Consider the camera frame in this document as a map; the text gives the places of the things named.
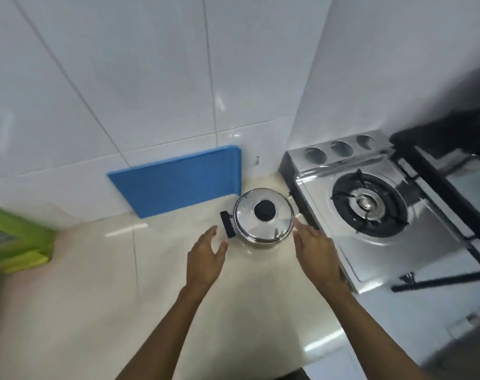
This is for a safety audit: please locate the person's left hand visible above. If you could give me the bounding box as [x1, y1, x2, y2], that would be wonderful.
[186, 226, 229, 289]

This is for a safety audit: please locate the person's right hand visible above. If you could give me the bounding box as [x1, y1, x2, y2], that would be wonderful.
[292, 217, 342, 287]

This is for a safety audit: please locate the person's right forearm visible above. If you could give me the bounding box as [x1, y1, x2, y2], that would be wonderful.
[321, 278, 436, 380]

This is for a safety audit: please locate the person's left forearm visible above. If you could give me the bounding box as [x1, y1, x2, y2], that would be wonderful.
[116, 283, 210, 380]

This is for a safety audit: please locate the steel pot lid black knob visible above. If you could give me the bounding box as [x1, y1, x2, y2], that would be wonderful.
[234, 188, 295, 241]

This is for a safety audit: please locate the stainless steel pot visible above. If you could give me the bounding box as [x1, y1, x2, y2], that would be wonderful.
[220, 188, 296, 249]

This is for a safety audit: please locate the black burner grate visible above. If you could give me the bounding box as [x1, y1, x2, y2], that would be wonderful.
[331, 169, 410, 238]

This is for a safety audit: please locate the stainless steel gas stove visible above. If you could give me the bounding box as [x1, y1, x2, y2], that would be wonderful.
[279, 130, 476, 294]

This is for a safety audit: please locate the blue cutting board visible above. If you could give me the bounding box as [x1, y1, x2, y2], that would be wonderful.
[107, 145, 242, 219]

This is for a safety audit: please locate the black metal rack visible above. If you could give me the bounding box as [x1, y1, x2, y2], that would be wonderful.
[389, 67, 480, 293]

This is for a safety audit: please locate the green box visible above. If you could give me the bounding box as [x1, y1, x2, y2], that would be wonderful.
[0, 207, 56, 274]

